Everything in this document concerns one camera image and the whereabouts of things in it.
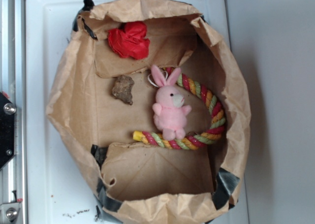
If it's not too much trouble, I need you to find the black metal bracket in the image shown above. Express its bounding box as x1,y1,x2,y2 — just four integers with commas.
0,93,16,169

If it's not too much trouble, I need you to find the pink plush bunny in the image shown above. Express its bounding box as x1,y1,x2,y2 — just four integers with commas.
151,65,191,141

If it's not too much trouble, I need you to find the brown paper bag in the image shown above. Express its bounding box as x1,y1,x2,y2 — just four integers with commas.
46,0,251,224

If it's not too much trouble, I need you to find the aluminium frame rail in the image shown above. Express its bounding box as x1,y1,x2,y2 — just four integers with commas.
0,0,28,224

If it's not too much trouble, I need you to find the crumpled red paper ball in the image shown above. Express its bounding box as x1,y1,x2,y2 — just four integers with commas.
108,21,150,60

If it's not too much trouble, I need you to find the brown rough rock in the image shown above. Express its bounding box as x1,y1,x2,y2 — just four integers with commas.
112,75,134,105

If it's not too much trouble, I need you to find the multicolour twisted rope toy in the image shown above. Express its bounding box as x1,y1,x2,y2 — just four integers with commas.
133,67,226,150

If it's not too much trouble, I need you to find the white plastic tray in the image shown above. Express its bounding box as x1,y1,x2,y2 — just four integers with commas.
25,0,250,224

